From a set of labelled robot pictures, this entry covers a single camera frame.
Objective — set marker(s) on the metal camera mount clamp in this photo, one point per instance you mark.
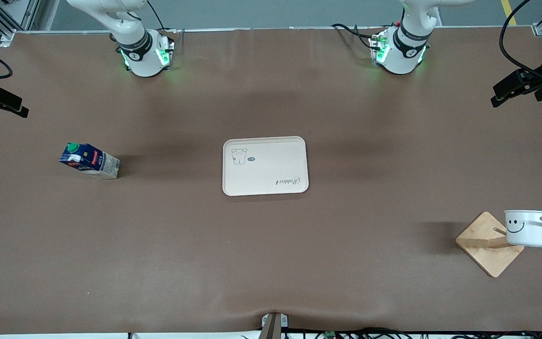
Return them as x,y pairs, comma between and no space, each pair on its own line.
274,325

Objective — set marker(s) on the small green circuit board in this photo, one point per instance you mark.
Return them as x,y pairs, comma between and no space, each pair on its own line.
330,334

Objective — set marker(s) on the wooden mug tree stand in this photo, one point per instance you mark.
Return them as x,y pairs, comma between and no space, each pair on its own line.
482,245

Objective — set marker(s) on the white smiley face mug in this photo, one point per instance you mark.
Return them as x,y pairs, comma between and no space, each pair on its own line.
527,228

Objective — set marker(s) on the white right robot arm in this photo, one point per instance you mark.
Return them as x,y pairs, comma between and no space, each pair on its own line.
134,42

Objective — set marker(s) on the brown table mat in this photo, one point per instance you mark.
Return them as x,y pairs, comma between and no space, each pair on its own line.
271,259

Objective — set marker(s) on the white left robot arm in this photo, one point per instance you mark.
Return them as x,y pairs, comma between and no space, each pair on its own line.
405,47

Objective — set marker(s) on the blue milk carton green cap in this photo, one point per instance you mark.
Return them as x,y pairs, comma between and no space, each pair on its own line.
97,162

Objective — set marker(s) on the cream plastic tray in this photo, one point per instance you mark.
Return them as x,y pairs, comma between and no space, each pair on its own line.
271,169

